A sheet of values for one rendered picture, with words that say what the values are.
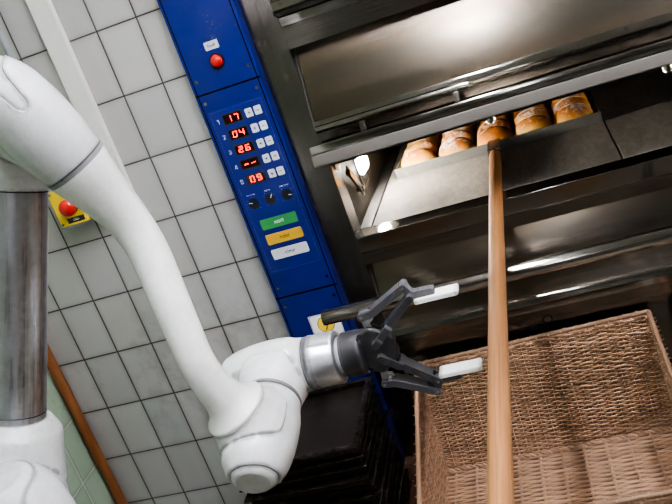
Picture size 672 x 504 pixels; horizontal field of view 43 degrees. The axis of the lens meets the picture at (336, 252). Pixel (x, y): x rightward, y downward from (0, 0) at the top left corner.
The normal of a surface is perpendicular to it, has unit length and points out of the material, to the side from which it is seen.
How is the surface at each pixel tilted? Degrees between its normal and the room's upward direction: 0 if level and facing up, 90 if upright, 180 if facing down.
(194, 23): 90
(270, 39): 90
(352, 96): 70
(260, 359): 18
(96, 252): 90
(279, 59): 90
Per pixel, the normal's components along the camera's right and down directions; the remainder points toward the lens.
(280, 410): 0.72, -0.54
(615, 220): -0.26, 0.05
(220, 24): -0.17, 0.38
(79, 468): 0.93, -0.25
